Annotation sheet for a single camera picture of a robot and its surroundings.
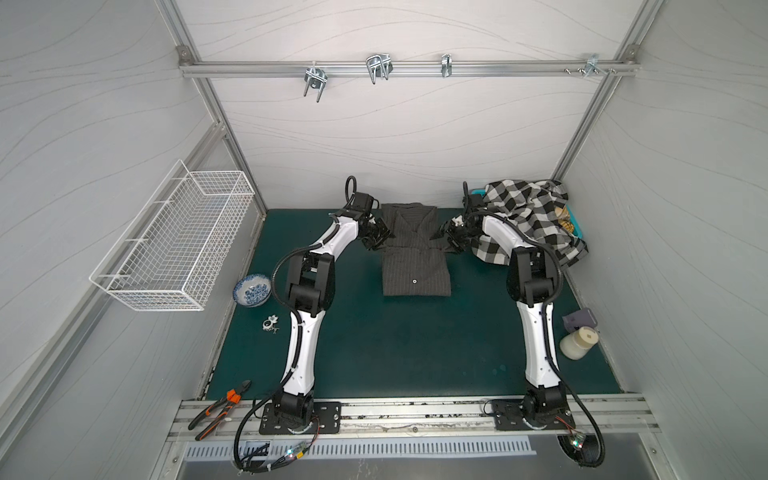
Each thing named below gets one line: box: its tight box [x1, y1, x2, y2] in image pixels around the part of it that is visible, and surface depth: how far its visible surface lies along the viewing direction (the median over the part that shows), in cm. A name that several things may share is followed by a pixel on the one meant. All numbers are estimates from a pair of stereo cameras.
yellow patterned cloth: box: [554, 205, 574, 233], surface depth 106 cm
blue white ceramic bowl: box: [233, 274, 272, 307], surface depth 97 cm
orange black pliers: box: [188, 380, 251, 441], surface depth 76 cm
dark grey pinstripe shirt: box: [377, 202, 457, 297], surface depth 103 cm
